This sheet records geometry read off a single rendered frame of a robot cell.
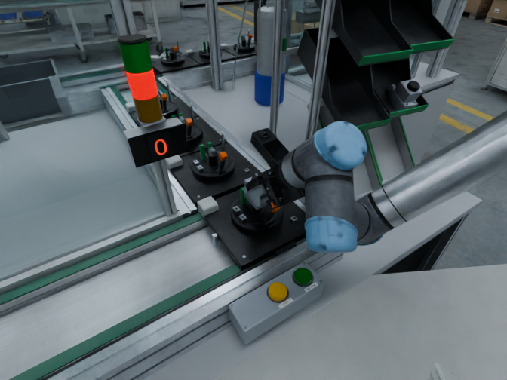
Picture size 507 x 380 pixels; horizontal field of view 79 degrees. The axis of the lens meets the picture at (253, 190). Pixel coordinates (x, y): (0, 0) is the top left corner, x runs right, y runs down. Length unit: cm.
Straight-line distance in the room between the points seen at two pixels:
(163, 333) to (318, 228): 38
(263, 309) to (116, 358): 29
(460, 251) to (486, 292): 139
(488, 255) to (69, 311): 227
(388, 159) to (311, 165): 57
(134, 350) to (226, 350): 20
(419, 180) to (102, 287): 71
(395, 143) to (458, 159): 51
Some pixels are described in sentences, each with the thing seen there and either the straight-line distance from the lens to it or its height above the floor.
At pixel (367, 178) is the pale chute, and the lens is 94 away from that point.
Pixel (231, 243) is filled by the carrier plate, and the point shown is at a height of 97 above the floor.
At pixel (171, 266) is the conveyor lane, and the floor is 92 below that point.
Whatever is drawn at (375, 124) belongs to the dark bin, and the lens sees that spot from 81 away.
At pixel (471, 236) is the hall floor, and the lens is 254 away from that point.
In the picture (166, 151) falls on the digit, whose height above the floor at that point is 119.
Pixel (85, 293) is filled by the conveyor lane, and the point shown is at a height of 92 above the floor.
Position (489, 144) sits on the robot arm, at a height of 132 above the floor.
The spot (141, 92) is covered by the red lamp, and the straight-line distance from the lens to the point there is 65.
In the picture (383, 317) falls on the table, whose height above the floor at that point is 86.
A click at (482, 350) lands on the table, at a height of 86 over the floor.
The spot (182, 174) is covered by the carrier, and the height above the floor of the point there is 97.
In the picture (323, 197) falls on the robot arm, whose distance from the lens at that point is 46.
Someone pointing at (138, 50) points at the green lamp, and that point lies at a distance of 62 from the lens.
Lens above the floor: 156
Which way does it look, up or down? 40 degrees down
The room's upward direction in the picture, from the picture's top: straight up
